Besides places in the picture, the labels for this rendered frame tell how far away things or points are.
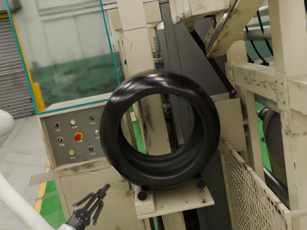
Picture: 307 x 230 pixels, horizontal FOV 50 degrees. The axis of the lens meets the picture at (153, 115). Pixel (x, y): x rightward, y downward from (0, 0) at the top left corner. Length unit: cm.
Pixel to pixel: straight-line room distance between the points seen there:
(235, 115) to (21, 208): 114
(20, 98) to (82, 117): 885
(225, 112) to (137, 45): 59
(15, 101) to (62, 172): 885
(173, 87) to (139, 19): 51
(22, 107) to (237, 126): 957
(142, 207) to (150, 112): 53
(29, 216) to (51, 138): 105
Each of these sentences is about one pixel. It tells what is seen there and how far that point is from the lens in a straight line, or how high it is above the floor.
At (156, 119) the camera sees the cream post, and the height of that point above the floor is 116.
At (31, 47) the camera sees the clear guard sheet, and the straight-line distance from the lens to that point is 213.
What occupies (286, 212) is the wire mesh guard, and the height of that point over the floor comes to 100.
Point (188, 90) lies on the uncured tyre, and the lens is 142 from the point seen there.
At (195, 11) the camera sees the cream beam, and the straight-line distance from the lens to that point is 117.
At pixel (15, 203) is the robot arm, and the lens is 127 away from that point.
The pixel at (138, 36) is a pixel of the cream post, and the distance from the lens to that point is 176.
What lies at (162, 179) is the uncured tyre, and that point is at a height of 97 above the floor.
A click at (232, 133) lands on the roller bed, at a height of 101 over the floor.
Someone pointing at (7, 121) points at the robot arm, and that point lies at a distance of 150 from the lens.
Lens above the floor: 159
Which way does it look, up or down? 13 degrees down
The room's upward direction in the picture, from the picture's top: 11 degrees counter-clockwise
